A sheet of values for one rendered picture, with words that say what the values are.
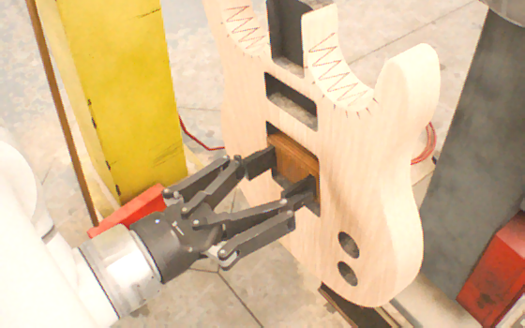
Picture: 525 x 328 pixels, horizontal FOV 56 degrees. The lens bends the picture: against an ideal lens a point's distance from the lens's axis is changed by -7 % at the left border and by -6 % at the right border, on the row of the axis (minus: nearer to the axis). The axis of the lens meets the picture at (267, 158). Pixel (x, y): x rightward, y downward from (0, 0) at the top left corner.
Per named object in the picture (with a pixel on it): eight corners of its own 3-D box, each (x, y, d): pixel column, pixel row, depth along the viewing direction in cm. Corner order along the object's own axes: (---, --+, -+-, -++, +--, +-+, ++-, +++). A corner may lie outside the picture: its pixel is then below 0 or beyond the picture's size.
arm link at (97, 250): (129, 334, 54) (175, 305, 56) (102, 284, 48) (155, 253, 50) (96, 281, 59) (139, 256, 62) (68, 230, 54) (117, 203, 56)
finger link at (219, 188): (193, 238, 60) (184, 233, 61) (247, 179, 67) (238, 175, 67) (187, 216, 57) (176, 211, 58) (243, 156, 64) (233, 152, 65)
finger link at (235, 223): (189, 218, 57) (191, 227, 56) (287, 191, 59) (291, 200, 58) (196, 241, 59) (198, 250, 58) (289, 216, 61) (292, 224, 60)
